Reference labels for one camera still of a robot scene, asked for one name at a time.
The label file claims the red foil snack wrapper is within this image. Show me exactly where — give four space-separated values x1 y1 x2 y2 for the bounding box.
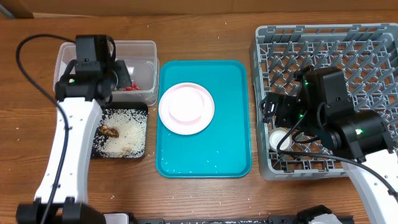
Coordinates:
123 82 140 91

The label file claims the cream paper cup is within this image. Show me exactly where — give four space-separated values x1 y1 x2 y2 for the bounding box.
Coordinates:
269 128 293 152

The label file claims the rice and food waste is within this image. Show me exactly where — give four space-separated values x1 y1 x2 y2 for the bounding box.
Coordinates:
93 108 147 157

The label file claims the pink bowl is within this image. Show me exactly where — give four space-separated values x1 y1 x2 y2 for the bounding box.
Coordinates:
169 87 204 123

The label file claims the pink plate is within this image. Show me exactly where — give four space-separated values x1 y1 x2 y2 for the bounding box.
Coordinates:
159 82 215 135

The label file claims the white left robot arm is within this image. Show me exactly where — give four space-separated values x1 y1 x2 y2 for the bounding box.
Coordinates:
16 35 134 223

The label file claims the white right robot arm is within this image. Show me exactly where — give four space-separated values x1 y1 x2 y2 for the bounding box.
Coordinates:
259 66 397 223

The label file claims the grey dishwasher rack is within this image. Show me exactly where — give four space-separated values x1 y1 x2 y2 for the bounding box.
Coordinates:
249 24 397 180

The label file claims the clear plastic container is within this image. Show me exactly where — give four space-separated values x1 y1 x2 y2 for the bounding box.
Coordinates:
53 40 160 107

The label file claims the black plastic tray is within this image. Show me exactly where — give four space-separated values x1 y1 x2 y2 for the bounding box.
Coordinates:
90 101 149 159

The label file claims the teal serving tray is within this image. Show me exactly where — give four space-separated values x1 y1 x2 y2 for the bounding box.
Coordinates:
155 60 252 178

